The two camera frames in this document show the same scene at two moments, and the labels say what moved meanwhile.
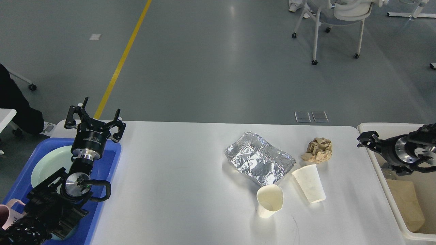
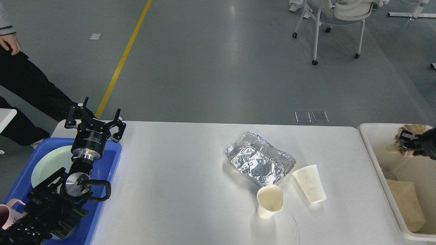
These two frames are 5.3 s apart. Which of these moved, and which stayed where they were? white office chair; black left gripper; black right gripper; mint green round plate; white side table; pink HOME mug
Moved: black right gripper
Stayed: pink HOME mug; black left gripper; white side table; mint green round plate; white office chair
